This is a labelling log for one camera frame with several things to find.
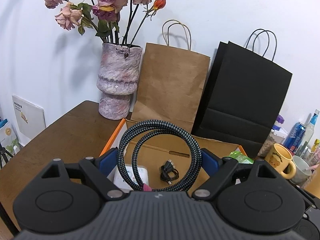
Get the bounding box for clear jar with white beads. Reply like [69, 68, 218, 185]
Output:
[113, 165, 149, 193]

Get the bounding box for green transparent bottle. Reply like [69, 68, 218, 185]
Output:
[229, 151, 254, 164]

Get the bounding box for braided black cable bundle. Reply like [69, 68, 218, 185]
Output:
[117, 119, 203, 192]

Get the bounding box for yellow bear mug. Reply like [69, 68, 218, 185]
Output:
[265, 143, 296, 180]

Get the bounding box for clear food container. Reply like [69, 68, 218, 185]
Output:
[257, 128, 287, 158]

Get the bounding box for black paper bag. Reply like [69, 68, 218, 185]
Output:
[191, 42, 292, 158]

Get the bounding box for purple white object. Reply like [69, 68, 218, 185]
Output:
[274, 114, 284, 126]

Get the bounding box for blue drink can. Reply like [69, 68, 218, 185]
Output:
[283, 122, 306, 152]

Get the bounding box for brown paper bag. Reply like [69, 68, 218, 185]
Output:
[130, 19, 211, 134]

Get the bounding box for pink textured vase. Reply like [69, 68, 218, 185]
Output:
[97, 43, 143, 120]

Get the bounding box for dried pink roses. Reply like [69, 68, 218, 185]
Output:
[44, 0, 167, 47]

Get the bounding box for small black cable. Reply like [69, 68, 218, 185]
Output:
[158, 159, 180, 186]

